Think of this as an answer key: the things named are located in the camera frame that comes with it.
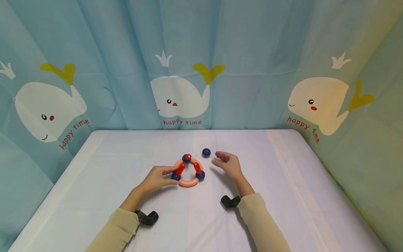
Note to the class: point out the person's left index finger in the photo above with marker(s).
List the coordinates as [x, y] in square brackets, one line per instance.
[172, 182]

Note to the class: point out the dark blue ball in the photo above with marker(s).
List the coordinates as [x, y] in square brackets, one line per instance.
[206, 152]
[175, 177]
[200, 175]
[185, 159]

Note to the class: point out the short peach curved piece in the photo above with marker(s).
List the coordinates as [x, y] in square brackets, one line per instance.
[178, 163]
[197, 162]

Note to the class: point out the long red stick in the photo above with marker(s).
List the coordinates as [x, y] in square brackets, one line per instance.
[180, 169]
[197, 168]

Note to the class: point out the person's right index finger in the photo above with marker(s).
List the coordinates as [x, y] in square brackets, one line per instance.
[222, 154]

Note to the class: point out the person's right thumb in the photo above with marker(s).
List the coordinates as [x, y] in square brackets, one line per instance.
[218, 163]

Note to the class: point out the long peach curved piece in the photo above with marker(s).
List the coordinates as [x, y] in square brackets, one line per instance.
[189, 183]

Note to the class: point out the person's right forearm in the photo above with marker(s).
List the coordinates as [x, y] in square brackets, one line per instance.
[263, 224]

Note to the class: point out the person's left thumb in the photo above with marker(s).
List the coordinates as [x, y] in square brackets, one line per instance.
[170, 170]

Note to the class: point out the person's right hand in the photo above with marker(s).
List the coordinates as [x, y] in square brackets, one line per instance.
[231, 166]

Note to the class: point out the person's left hand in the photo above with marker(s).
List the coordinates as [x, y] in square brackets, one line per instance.
[156, 179]

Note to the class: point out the black wrist band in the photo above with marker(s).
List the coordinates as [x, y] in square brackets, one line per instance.
[148, 218]
[229, 202]

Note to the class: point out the person's left forearm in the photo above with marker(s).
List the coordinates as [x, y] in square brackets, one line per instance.
[121, 224]

